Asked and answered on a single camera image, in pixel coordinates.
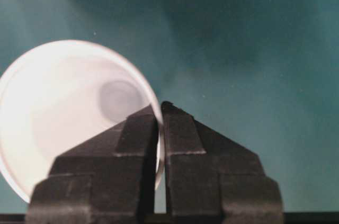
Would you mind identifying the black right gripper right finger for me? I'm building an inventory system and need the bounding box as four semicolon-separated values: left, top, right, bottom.
161;102;284;223

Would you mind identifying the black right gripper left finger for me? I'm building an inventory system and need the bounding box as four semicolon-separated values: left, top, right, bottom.
25;106;158;223

